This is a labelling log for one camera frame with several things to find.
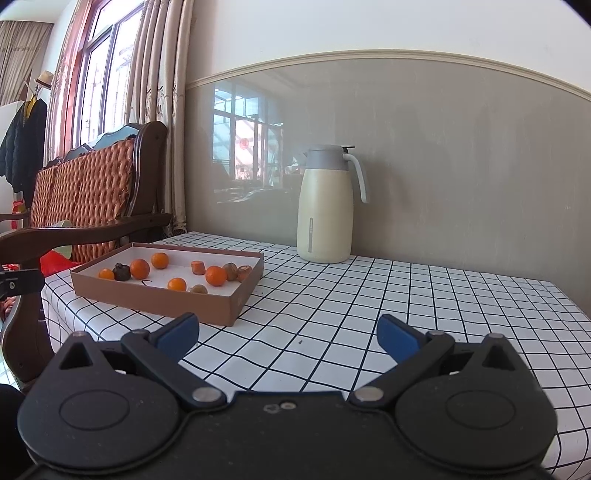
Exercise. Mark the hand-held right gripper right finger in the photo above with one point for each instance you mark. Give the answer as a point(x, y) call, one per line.
point(397, 337)

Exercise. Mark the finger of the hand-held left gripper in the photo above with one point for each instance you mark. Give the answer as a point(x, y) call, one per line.
point(23, 279)

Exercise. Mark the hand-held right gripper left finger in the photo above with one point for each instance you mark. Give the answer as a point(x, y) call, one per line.
point(178, 334)

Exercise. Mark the brown cardboard box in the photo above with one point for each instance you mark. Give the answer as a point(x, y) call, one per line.
point(161, 304)

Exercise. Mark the small yellow-orange tangerine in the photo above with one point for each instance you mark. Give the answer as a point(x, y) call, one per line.
point(177, 284)
point(106, 274)

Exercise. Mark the orange carrot piece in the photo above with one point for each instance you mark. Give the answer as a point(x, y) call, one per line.
point(198, 266)

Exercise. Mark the large orange tangerine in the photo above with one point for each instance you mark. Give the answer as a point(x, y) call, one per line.
point(139, 268)

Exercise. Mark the dark purple round fruit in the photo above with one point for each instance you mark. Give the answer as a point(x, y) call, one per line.
point(122, 272)

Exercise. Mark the pale green plastic container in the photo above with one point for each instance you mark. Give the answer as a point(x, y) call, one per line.
point(62, 224)

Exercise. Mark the red printed hanging cloth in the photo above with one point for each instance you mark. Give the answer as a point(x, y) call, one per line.
point(18, 205)

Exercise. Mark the wooden sofa orange tufted cushion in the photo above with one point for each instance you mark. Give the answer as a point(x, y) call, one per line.
point(92, 184)

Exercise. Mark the black jacket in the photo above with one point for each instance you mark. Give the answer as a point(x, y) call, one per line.
point(21, 143)

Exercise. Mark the cream thermos jug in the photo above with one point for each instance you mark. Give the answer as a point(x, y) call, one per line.
point(323, 217)

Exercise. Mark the straw hat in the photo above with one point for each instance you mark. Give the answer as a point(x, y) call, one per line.
point(45, 78)

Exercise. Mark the window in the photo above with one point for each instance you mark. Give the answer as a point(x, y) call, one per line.
point(101, 83)

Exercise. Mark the beige pleated curtain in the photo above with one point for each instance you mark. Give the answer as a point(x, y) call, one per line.
point(18, 46)

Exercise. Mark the embroidered beige curtain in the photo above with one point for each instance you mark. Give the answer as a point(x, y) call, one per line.
point(161, 69)

